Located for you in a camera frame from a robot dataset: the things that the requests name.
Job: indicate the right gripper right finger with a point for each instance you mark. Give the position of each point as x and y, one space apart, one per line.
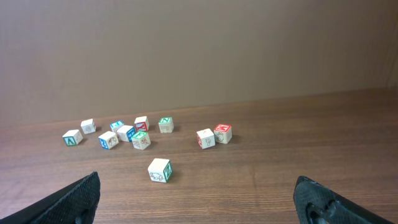
315 203

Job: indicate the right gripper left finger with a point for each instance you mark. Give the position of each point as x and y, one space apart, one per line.
75 203

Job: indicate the wooden block green A side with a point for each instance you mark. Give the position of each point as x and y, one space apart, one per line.
72 137

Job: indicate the wooden block blue A side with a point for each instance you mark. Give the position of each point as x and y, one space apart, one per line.
108 140

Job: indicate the plain wooden block top-left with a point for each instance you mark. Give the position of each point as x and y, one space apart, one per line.
88 126

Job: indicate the blue letter P block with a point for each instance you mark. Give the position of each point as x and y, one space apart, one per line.
116 125

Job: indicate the plain wooden block green side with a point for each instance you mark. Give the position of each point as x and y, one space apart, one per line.
160 170

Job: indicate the green letter F block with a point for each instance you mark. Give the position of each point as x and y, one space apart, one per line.
141 140

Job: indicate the red letter M block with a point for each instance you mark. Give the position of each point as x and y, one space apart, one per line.
223 133

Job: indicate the green letter N block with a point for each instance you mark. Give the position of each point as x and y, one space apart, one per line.
166 125

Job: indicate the wooden block red A side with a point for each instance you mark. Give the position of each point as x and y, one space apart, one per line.
206 138

